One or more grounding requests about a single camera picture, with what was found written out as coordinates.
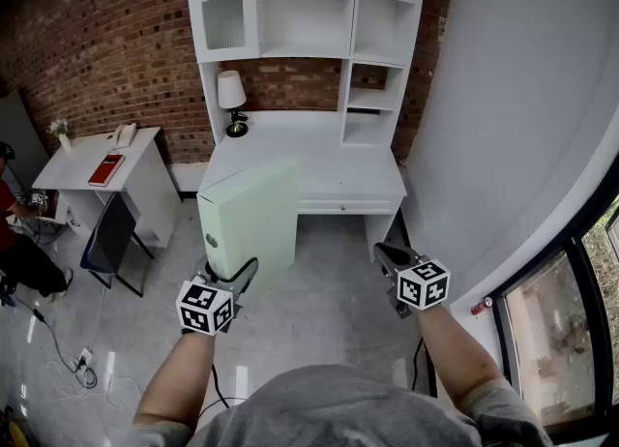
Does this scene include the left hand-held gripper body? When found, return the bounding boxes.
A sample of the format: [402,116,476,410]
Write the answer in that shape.
[175,268,252,338]

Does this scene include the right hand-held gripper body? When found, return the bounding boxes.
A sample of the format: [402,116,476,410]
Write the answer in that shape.
[381,252,453,321]

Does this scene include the pale green object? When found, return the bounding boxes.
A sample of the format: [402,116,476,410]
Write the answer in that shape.
[195,156,304,287]

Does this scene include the white desk shelf unit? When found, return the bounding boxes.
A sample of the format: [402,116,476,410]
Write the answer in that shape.
[184,0,429,273]

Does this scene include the person's left forearm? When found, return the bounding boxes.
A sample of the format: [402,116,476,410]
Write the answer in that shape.
[132,330,217,430]

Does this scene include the person's right forearm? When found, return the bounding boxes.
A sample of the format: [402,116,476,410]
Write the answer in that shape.
[414,305,510,413]

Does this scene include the yellow object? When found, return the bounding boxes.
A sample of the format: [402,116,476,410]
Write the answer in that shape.
[0,404,26,447]

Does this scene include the black folding chair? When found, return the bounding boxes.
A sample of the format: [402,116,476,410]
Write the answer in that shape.
[79,191,157,299]

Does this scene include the white power strip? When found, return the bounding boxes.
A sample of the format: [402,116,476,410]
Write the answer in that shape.
[71,346,96,373]

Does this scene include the red book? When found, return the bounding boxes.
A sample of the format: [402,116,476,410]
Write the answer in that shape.
[87,153,127,189]

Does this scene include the small white side table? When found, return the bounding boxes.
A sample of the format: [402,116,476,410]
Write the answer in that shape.
[31,126,181,249]

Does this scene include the person's grey shirt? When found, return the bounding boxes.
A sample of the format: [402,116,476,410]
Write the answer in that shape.
[114,362,553,447]

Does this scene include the white telephone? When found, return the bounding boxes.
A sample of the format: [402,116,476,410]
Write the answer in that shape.
[111,122,139,150]

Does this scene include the white shade table lamp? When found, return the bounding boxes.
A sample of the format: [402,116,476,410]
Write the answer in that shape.
[216,70,251,138]

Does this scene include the white vase with flowers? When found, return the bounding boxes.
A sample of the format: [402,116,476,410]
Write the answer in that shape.
[47,118,74,152]

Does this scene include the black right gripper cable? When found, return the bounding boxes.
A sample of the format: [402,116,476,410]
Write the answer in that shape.
[411,335,439,399]

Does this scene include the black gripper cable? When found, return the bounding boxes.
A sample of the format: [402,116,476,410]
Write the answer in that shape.
[197,362,253,420]
[411,335,439,399]

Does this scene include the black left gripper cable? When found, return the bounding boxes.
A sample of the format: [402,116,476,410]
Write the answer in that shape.
[197,362,253,420]

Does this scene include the white floor cable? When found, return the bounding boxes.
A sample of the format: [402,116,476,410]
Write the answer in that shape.
[44,284,142,412]

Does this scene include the black window frame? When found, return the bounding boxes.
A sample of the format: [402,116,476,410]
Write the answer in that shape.
[491,152,619,436]

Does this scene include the black floor cable with adapter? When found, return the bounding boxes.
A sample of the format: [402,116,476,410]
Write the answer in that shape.
[13,295,99,391]

